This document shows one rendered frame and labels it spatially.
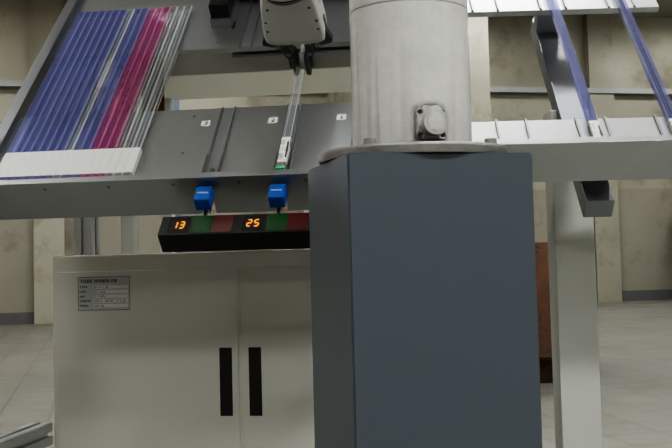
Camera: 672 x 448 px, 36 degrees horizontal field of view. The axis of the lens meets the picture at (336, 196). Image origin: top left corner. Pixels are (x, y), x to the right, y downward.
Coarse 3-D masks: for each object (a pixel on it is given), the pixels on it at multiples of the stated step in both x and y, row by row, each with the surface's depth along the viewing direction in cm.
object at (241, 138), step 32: (160, 128) 166; (192, 128) 165; (224, 128) 164; (256, 128) 163; (320, 128) 161; (0, 160) 164; (160, 160) 159; (192, 160) 158; (224, 160) 157; (256, 160) 156; (288, 160) 155
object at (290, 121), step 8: (304, 48) 176; (304, 64) 172; (296, 72) 171; (304, 72) 172; (296, 80) 169; (296, 88) 167; (296, 96) 165; (296, 104) 164; (288, 112) 162; (296, 112) 163; (288, 120) 161; (288, 128) 159; (288, 136) 158
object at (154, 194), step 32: (0, 192) 157; (32, 192) 156; (64, 192) 156; (96, 192) 155; (128, 192) 155; (160, 192) 154; (192, 192) 153; (224, 192) 153; (256, 192) 152; (288, 192) 152
